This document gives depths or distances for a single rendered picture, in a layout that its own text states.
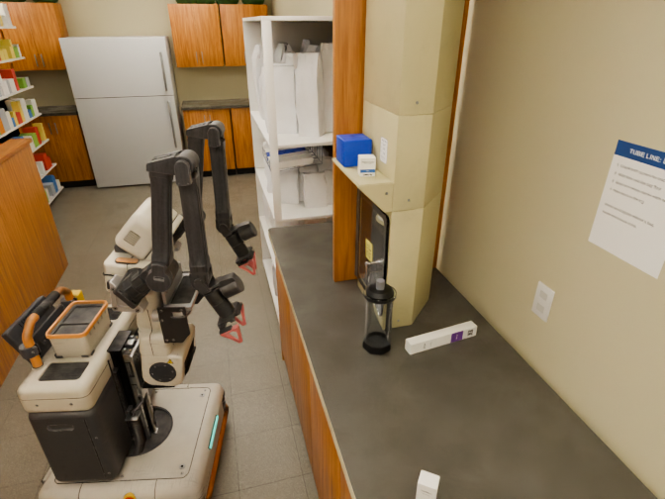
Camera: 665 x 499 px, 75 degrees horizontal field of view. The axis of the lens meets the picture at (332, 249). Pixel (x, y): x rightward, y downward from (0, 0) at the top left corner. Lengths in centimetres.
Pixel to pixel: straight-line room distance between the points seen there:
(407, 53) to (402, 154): 28
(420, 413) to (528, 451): 30
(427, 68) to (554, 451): 109
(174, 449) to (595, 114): 201
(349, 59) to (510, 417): 126
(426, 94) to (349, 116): 41
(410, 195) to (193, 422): 149
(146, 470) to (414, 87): 182
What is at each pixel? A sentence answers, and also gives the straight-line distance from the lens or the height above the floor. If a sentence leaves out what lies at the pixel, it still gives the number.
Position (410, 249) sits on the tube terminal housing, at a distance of 151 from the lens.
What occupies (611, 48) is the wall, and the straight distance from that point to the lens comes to 134.
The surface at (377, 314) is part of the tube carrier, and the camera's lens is 144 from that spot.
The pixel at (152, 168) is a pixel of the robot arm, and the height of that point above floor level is 159.
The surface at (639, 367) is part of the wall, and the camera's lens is 136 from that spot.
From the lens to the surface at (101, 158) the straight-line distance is 644.
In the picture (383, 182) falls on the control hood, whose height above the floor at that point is 151.
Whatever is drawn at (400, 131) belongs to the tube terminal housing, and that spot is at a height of 167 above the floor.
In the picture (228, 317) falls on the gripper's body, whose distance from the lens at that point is 151.
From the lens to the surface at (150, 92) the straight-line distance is 617.
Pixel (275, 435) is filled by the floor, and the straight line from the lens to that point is 254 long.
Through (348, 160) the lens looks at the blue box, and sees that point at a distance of 152.
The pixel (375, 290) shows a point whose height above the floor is 118.
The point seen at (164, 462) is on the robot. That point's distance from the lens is 220.
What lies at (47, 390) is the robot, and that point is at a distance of 190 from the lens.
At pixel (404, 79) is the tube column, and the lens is 132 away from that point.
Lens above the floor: 195
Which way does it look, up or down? 27 degrees down
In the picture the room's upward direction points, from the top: straight up
